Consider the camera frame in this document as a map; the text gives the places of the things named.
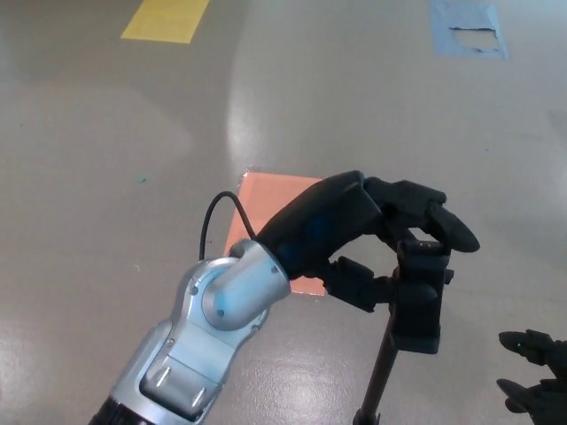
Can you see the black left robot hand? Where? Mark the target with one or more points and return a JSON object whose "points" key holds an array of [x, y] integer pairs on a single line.
{"points": [[328, 221]]}

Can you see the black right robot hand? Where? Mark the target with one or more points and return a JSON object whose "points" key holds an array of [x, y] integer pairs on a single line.
{"points": [[549, 398]]}

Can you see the black phone stand tripod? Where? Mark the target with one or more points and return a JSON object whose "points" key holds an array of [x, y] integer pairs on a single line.
{"points": [[418, 310]]}

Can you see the orange paper sheet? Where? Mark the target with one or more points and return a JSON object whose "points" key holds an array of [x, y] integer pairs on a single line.
{"points": [[261, 199]]}

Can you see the yellow paper sheet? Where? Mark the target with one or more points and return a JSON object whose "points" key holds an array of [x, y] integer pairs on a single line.
{"points": [[166, 20]]}

